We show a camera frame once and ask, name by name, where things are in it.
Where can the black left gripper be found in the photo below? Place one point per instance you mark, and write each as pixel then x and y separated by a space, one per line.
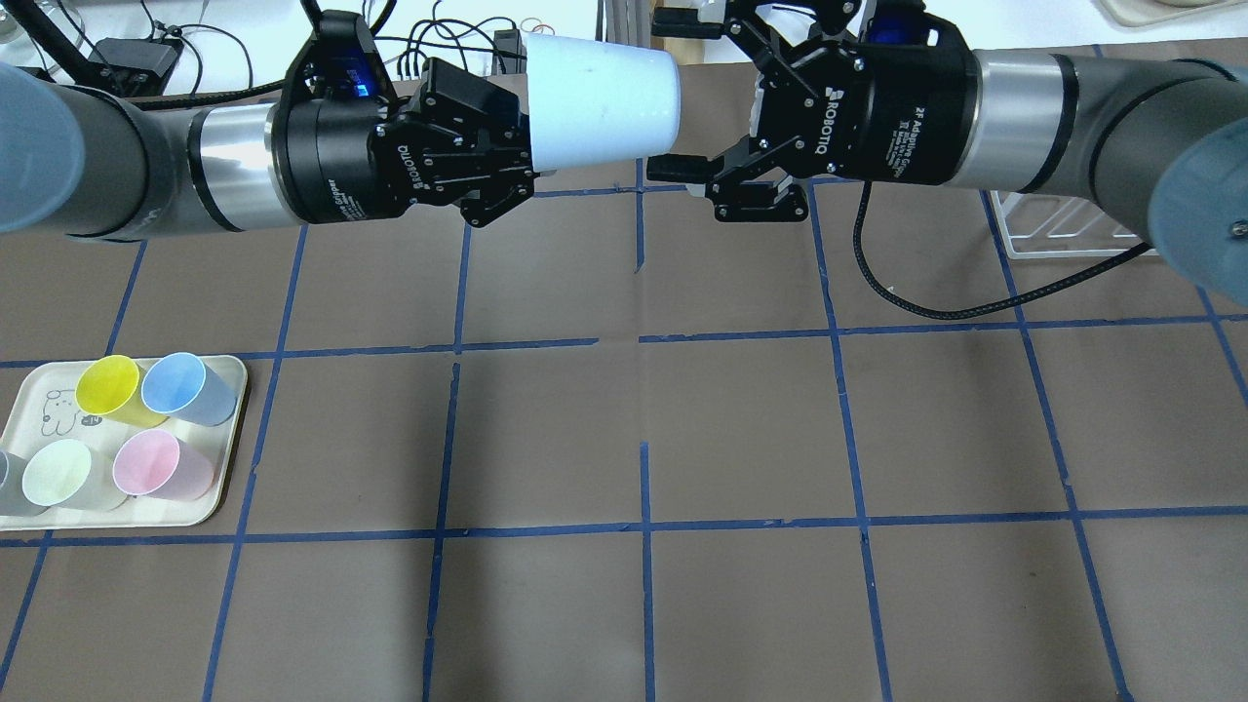
pixel 327 161

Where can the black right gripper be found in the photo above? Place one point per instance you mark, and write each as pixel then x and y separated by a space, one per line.
pixel 902 112

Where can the light blue cup front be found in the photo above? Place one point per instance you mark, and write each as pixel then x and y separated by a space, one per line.
pixel 593 103

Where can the light blue cup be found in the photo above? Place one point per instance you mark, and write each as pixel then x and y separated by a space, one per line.
pixel 182 386
pixel 593 103

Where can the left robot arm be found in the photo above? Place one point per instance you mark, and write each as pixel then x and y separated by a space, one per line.
pixel 85 164

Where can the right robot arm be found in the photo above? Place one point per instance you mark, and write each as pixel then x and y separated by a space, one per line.
pixel 1159 146

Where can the light blue cup rear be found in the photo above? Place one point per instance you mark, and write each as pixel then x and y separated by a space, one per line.
pixel 182 386

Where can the yellow cup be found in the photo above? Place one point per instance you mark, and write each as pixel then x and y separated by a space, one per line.
pixel 110 388

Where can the pink cup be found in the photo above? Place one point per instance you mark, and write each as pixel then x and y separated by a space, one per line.
pixel 157 464

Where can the cream white cup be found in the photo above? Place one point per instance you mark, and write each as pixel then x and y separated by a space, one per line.
pixel 71 474

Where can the grey cup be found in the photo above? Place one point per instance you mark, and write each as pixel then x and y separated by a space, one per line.
pixel 14 502

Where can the black power adapter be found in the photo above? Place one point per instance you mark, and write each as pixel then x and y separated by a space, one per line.
pixel 135 68

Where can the beige tray on desk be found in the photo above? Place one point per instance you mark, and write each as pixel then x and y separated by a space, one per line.
pixel 1148 13

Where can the beige plastic tray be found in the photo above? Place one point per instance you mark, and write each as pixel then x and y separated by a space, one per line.
pixel 38 409

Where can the aluminium frame post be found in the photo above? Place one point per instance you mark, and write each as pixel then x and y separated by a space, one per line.
pixel 624 22

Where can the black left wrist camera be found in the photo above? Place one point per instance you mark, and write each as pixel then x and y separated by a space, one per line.
pixel 338 61

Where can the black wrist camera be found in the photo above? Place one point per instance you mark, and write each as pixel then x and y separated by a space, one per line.
pixel 907 23
pixel 338 61

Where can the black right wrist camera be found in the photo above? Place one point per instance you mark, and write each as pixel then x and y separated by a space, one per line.
pixel 907 23

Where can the white wire cup rack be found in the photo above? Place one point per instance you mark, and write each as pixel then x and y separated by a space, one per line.
pixel 1037 226

